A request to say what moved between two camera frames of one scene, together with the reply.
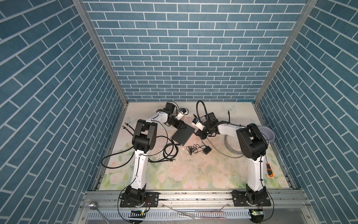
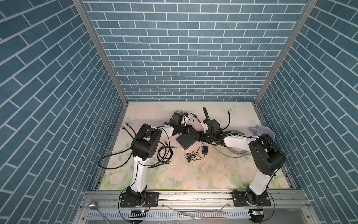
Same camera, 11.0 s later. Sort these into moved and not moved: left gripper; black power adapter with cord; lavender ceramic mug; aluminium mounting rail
Moved: black power adapter with cord; left gripper
Not moved: lavender ceramic mug; aluminium mounting rail
